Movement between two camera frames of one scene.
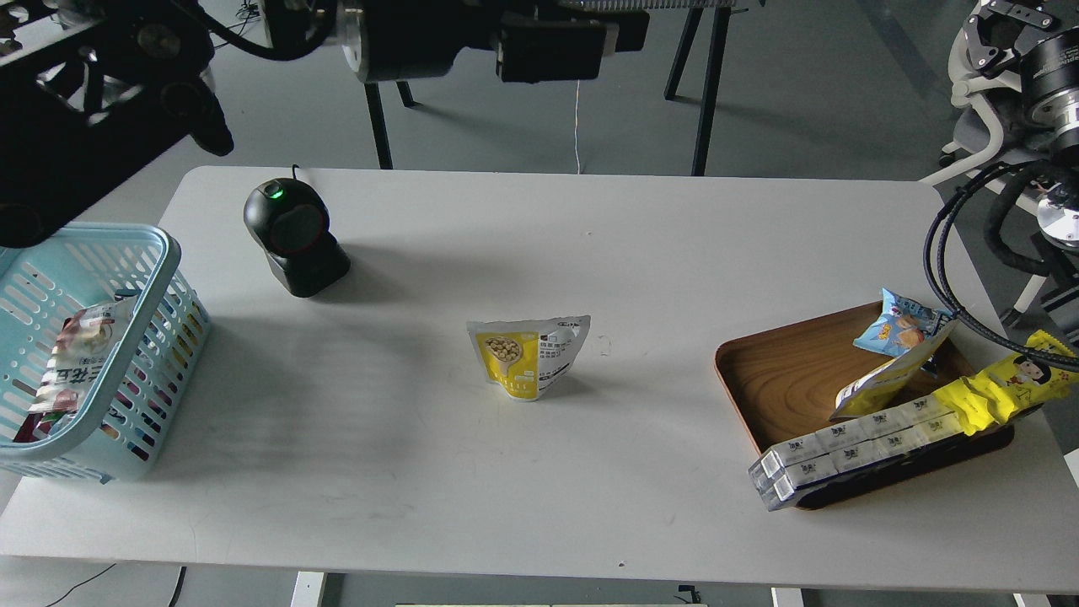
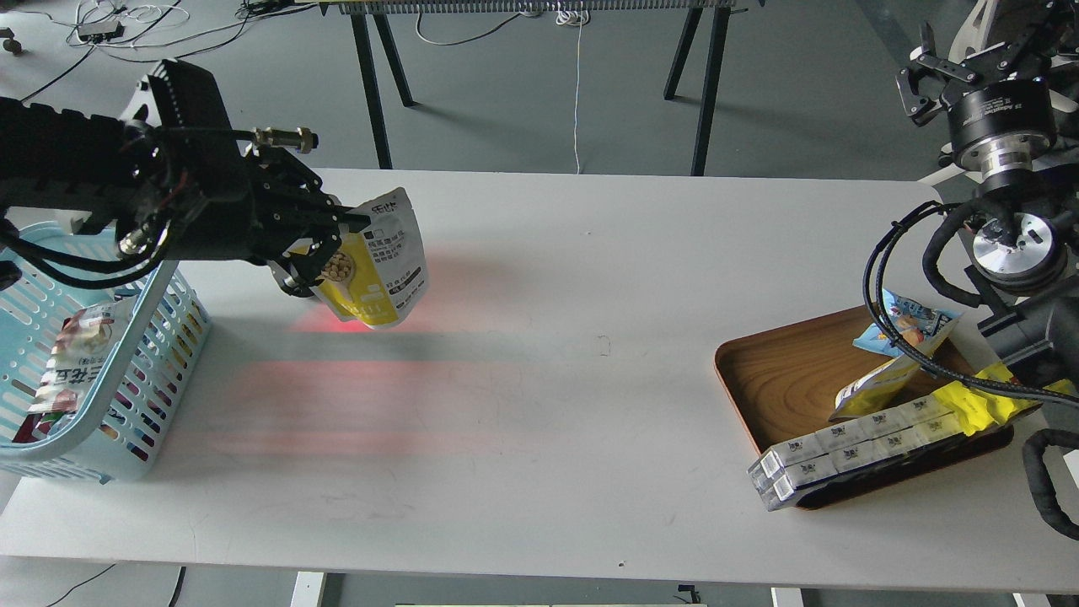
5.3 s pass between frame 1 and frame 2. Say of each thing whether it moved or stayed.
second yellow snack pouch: stayed
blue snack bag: stayed
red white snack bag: stayed
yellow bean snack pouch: moved
